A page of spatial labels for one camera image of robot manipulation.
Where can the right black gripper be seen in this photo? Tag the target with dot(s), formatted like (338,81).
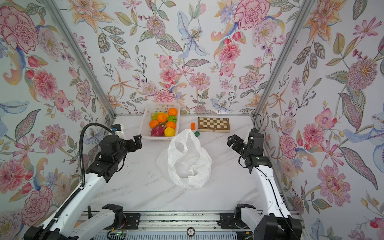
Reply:
(238,144)

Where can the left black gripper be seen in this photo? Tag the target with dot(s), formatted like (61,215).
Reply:
(130,144)

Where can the pink dragon fruit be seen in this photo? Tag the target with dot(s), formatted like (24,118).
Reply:
(158,131)

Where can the green pepper fruit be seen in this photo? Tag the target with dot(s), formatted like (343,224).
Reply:
(154,116)

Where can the yellow lemon fruit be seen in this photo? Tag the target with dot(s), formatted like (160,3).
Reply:
(169,132)

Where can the green apple fruit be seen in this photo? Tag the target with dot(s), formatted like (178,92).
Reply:
(172,118)

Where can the white translucent plastic bag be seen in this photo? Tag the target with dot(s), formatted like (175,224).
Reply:
(185,163)

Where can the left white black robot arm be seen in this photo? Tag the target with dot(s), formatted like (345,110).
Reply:
(61,226)

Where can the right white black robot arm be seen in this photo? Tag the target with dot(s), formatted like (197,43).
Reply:
(274,221)

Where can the wooden chessboard box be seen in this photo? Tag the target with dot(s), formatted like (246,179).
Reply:
(214,125)

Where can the white perforated plastic basket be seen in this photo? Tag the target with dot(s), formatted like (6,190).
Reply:
(151,108)

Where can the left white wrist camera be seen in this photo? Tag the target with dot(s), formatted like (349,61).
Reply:
(118,130)

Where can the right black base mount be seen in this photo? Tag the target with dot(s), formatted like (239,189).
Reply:
(231,221)

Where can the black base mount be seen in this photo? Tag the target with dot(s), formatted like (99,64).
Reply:
(130,222)
(231,221)

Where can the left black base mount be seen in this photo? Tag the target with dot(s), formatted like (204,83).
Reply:
(130,222)

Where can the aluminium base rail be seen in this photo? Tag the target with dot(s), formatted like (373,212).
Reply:
(188,223)

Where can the right aluminium corner post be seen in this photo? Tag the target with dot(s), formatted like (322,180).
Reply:
(301,16)

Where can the aluminium corner post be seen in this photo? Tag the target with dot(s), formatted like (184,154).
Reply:
(64,29)
(301,16)

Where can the left aluminium corner post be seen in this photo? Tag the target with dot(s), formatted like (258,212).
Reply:
(64,29)

